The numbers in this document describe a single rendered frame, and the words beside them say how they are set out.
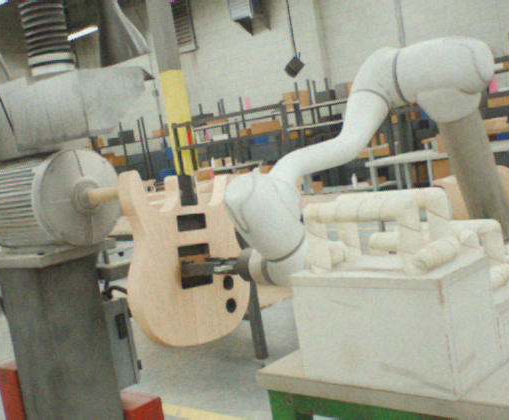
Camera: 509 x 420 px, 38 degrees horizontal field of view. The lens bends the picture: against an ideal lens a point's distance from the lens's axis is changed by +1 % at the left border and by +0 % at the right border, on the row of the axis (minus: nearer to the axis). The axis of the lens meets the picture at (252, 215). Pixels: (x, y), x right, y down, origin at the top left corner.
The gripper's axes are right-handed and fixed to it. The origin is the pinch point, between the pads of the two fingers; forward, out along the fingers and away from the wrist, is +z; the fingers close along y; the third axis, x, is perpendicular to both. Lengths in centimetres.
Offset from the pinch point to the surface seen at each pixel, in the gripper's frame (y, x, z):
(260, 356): 164, -68, 138
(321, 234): -26, 8, -58
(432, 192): -19, 12, -73
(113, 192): -9.1, 19.1, 17.1
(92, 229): -6.8, 10.6, 30.6
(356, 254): -17, 3, -58
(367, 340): -26, -8, -65
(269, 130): 535, 98, 441
